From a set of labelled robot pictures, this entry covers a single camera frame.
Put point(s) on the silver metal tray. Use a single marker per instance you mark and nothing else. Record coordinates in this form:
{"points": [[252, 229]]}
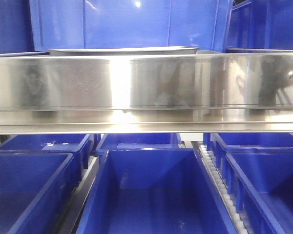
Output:
{"points": [[165, 50]]}

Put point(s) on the blue centre rear bin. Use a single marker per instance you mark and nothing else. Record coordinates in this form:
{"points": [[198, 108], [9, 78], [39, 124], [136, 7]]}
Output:
{"points": [[138, 141]]}

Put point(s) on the blue bin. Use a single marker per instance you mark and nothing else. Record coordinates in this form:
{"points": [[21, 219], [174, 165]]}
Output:
{"points": [[78, 144], [222, 143], [34, 189], [96, 24], [262, 187], [261, 25], [138, 141], [154, 192], [19, 27]]}

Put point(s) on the blue far left rear bin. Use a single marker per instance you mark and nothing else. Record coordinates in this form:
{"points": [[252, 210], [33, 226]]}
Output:
{"points": [[78, 144]]}

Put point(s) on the blue centre lower bin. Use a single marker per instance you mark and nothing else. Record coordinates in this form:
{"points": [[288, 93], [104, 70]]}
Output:
{"points": [[154, 192]]}

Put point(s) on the stainless steel shelf front panel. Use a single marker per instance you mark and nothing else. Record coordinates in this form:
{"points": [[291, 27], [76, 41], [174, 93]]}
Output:
{"points": [[209, 92]]}

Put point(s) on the blue right rear bin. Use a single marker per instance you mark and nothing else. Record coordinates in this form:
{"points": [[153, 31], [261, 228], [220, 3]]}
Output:
{"points": [[222, 143]]}

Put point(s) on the blue centre upper bin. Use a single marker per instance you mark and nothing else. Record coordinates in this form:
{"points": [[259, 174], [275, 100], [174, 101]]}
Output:
{"points": [[96, 24]]}

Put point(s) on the blue right lower bin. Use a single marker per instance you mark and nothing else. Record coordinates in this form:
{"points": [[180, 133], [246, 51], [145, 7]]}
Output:
{"points": [[262, 187]]}

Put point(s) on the blue left lower bin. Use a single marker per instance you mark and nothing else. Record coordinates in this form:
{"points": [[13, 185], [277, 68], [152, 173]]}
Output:
{"points": [[34, 189]]}

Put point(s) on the blue right upper bin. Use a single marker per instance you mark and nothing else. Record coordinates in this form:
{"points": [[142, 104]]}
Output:
{"points": [[261, 25]]}

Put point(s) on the blue left upper bin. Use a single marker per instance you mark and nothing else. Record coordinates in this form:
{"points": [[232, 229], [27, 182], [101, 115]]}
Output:
{"points": [[19, 27]]}

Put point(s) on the white roller track rail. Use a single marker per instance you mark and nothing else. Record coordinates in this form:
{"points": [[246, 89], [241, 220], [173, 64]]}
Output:
{"points": [[222, 189]]}

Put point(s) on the grey metal divider rail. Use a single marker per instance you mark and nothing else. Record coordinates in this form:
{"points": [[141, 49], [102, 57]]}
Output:
{"points": [[73, 211]]}

